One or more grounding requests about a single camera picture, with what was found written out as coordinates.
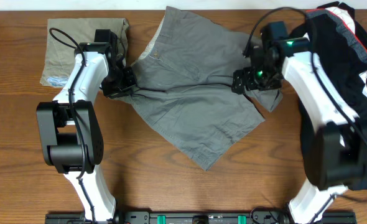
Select grey shorts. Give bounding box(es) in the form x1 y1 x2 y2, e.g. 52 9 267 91
124 6 282 170

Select black white red shirt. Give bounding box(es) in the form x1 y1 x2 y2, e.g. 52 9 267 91
307 1 367 190

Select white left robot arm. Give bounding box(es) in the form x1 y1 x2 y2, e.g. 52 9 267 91
36 42 136 223

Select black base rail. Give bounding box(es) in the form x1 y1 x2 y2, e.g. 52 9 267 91
45 209 358 224

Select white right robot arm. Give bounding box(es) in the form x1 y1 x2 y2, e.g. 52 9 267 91
232 37 367 223

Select folded khaki shorts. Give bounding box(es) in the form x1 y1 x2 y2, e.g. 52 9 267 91
40 18 129 88

